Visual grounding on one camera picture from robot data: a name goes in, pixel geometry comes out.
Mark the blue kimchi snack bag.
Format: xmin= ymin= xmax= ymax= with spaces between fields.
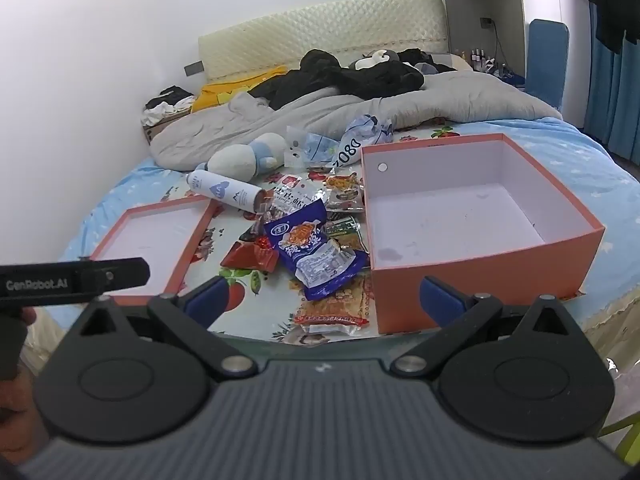
xmin=264 ymin=200 xmax=368 ymax=301

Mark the green snack packet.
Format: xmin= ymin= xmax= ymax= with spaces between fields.
xmin=324 ymin=216 xmax=368 ymax=254

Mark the white clear snack bag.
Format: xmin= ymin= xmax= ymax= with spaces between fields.
xmin=259 ymin=174 xmax=322 ymax=222

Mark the person's left hand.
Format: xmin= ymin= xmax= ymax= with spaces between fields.
xmin=0 ymin=306 xmax=51 ymax=453

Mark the white blue plush toy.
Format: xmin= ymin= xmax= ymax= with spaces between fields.
xmin=198 ymin=132 xmax=288 ymax=182

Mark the yellow clear snack packet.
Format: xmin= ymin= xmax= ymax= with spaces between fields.
xmin=323 ymin=172 xmax=364 ymax=212

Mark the red snack packet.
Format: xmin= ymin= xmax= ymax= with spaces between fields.
xmin=221 ymin=236 xmax=279 ymax=273

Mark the pink box lid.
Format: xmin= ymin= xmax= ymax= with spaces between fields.
xmin=91 ymin=195 xmax=221 ymax=307

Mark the cardboard box with clothes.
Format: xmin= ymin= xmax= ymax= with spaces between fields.
xmin=141 ymin=86 xmax=196 ymax=143

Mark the yellow pillow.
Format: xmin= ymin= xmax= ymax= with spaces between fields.
xmin=191 ymin=66 xmax=288 ymax=113

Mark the pink cardboard box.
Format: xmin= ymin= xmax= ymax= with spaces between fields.
xmin=361 ymin=133 xmax=604 ymax=334

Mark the white spray bottle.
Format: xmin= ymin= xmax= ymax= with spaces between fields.
xmin=186 ymin=169 xmax=266 ymax=212

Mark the cream padded headboard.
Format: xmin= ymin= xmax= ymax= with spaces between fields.
xmin=198 ymin=0 xmax=449 ymax=82

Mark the black clothes pile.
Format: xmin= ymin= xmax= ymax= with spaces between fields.
xmin=248 ymin=49 xmax=454 ymax=110

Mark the grey quilt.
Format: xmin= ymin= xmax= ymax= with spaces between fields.
xmin=150 ymin=70 xmax=562 ymax=171

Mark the crumpled white blue bag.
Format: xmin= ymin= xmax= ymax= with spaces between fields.
xmin=332 ymin=115 xmax=394 ymax=167

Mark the orange spicy strip packet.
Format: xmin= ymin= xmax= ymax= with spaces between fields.
xmin=293 ymin=274 xmax=373 ymax=334

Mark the clear light blue bag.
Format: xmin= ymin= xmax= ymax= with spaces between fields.
xmin=284 ymin=126 xmax=340 ymax=168

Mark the blue curtain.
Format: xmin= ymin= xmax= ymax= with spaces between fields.
xmin=584 ymin=4 xmax=639 ymax=165

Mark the blue chair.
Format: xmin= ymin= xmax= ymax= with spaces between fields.
xmin=524 ymin=18 xmax=570 ymax=110

